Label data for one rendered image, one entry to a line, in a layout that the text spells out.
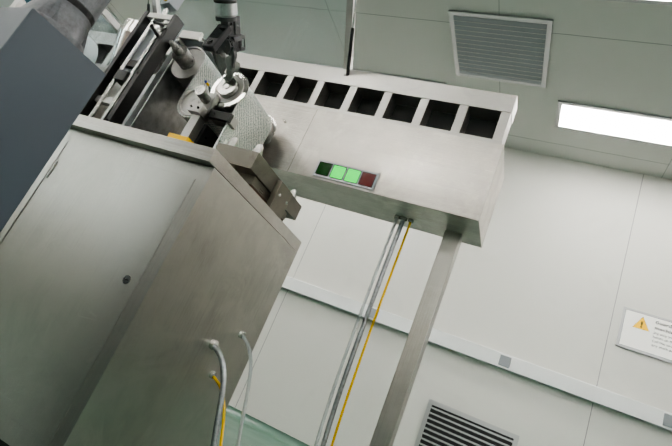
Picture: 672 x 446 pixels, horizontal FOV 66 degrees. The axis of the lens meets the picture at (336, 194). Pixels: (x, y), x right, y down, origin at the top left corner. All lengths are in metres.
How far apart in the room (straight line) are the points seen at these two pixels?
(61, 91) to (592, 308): 3.62
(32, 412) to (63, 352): 0.14
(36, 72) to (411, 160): 1.21
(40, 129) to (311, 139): 1.10
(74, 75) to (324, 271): 3.37
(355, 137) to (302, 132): 0.23
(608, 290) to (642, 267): 0.29
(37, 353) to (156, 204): 0.44
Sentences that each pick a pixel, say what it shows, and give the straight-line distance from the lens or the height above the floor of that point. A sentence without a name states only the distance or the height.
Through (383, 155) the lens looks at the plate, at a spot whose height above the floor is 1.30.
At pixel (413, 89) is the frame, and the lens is 2.07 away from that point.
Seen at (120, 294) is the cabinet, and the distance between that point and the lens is 1.36.
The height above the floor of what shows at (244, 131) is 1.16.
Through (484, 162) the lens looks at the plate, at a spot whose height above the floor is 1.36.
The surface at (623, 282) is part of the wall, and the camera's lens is 4.22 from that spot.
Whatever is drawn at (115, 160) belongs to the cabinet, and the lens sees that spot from 1.57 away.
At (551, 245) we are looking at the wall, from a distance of 4.24.
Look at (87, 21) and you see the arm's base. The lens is 1.33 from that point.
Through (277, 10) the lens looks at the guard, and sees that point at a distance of 2.39.
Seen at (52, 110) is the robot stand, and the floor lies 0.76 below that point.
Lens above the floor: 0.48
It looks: 19 degrees up
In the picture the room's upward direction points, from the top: 24 degrees clockwise
